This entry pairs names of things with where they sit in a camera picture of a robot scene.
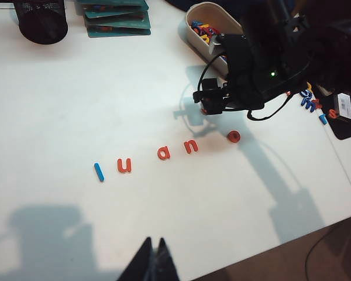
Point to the black mesh pen holder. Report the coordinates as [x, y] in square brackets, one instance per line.
[44, 26]

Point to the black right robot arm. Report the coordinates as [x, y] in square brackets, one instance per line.
[310, 44]

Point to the orange letter s magnet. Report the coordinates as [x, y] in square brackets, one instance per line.
[333, 114]

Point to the red letter magnet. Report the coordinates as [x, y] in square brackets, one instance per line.
[213, 30]

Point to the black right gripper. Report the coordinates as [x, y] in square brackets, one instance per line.
[242, 73]

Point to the blue letter l magnet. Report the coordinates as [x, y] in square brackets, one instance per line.
[99, 172]

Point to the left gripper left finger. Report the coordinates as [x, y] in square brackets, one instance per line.
[140, 263]

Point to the yellow letter magnet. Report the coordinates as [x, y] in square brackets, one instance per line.
[206, 37]
[309, 85]

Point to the blue letter r magnet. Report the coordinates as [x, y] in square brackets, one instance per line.
[323, 118]

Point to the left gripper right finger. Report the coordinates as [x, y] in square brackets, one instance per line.
[168, 263]

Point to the orange letter u magnet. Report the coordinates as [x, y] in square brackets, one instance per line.
[124, 166]

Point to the beige oblong pulp tray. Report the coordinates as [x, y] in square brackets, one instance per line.
[213, 13]

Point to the orange letter a magnet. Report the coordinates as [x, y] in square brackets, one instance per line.
[163, 152]

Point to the orange letter n magnet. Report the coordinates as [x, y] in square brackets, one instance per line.
[191, 147]

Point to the orange letter o magnet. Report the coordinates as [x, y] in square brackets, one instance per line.
[234, 136]

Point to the white barcode label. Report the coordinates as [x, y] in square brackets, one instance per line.
[345, 106]

